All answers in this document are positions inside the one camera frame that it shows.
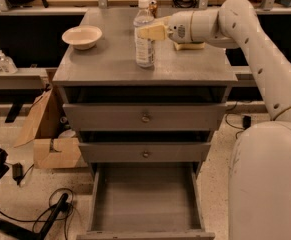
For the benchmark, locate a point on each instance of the black power adapter right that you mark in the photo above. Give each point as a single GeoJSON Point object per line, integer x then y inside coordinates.
{"type": "Point", "coordinates": [246, 123]}

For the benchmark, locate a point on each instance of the black stand base left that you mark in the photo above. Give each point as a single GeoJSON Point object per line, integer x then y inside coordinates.
{"type": "Point", "coordinates": [60, 211]}

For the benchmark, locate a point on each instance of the grey middle drawer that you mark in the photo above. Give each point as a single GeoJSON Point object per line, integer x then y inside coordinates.
{"type": "Point", "coordinates": [144, 152]}

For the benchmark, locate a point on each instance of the grey open bottom drawer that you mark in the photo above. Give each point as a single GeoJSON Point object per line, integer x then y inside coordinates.
{"type": "Point", "coordinates": [145, 201]}

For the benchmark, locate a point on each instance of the black power adapter left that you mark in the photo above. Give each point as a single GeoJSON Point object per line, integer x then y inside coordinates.
{"type": "Point", "coordinates": [17, 172]}

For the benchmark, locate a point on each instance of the cream ceramic bowl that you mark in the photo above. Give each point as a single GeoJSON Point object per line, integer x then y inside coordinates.
{"type": "Point", "coordinates": [82, 37]}

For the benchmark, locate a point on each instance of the brown cardboard box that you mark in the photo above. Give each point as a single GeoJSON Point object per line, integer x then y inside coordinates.
{"type": "Point", "coordinates": [54, 147]}

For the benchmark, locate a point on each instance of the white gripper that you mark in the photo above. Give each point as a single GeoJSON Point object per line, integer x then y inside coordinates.
{"type": "Point", "coordinates": [179, 28]}

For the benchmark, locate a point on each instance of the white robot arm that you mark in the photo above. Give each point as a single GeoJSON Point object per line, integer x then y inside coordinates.
{"type": "Point", "coordinates": [259, 174]}

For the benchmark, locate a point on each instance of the grey top drawer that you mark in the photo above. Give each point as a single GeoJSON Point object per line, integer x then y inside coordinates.
{"type": "Point", "coordinates": [112, 117]}

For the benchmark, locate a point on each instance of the patterned drink can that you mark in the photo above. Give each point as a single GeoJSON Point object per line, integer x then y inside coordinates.
{"type": "Point", "coordinates": [153, 7]}

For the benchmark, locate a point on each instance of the clear plastic water bottle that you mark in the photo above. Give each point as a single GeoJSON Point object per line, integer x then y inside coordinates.
{"type": "Point", "coordinates": [144, 47]}

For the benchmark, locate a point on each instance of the clear pump bottle right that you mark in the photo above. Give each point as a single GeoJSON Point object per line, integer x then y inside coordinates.
{"type": "Point", "coordinates": [7, 64]}

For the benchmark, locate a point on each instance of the black power adapter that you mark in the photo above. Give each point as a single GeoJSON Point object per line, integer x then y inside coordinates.
{"type": "Point", "coordinates": [17, 172]}
{"type": "Point", "coordinates": [246, 123]}

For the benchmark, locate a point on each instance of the grey wooden drawer cabinet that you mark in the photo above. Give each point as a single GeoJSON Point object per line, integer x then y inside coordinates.
{"type": "Point", "coordinates": [108, 74]}

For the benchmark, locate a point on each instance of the green yellow sponge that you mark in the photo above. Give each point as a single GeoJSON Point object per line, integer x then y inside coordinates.
{"type": "Point", "coordinates": [189, 46]}

